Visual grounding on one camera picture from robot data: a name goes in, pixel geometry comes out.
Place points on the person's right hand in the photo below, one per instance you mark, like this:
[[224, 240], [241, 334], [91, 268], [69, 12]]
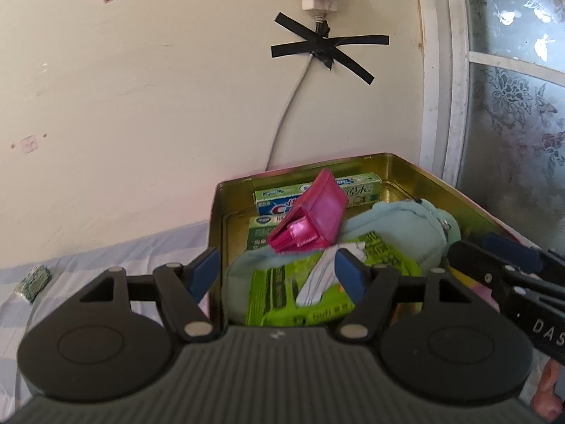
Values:
[[551, 393]]

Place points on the pink purse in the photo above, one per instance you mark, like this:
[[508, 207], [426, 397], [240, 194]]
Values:
[[324, 207]]

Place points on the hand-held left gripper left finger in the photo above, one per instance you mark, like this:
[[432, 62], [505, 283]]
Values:
[[204, 274]]

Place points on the black tape cross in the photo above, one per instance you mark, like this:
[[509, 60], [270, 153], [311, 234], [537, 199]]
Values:
[[326, 46]]

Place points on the teal zipper pouch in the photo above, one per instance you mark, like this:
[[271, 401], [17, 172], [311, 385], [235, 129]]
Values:
[[397, 229]]

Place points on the striped bedsheet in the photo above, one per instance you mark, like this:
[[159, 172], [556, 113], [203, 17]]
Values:
[[88, 256]]

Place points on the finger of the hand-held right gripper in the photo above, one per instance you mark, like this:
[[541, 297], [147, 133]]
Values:
[[512, 249], [476, 263]]

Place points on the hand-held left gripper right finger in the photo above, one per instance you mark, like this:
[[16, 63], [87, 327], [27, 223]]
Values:
[[349, 278]]

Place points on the white framed patterned window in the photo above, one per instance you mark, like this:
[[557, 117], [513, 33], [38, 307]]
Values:
[[507, 97]]

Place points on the small dark green packet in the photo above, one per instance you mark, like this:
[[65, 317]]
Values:
[[34, 283]]

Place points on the lime green wipes packet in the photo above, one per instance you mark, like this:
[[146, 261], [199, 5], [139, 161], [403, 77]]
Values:
[[282, 287]]

